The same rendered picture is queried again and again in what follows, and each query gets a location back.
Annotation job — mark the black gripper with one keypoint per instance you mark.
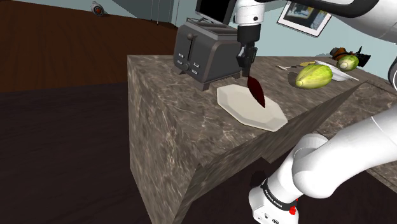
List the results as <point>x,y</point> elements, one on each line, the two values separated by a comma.
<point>249,34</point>

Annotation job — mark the dark red chili pepper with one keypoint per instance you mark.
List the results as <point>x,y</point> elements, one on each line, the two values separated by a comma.
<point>256,90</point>

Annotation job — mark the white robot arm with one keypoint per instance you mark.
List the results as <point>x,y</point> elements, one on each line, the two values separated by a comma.
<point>341,155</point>

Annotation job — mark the dark grey toaster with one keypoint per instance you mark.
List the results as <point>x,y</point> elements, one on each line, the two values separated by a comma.
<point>214,56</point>

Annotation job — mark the pale thin utensil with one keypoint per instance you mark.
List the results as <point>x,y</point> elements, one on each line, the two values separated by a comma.
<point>286,67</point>

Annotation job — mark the small yellow piece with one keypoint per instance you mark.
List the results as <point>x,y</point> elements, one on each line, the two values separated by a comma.
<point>307,64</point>

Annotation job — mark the white octagonal plate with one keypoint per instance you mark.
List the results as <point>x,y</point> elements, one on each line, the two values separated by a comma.
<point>245,108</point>

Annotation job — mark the large yellow-green fruit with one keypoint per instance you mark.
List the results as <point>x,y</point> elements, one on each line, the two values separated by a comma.
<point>313,77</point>

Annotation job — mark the black and orange tool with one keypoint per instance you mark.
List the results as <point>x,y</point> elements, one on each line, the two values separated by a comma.
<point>338,52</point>

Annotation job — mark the white shallow dish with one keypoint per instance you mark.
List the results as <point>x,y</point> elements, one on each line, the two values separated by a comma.
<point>340,75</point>

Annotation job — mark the small round green fruit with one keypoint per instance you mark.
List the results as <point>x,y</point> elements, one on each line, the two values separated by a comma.
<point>348,62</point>

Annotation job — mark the grey round device orange centre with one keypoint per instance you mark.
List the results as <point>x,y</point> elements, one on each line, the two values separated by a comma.
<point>97,9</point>

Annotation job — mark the black screen with pale frame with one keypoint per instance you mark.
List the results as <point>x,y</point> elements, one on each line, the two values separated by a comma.
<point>214,9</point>

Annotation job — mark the white framed wall picture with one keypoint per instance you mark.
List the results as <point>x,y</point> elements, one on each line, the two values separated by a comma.
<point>305,18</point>

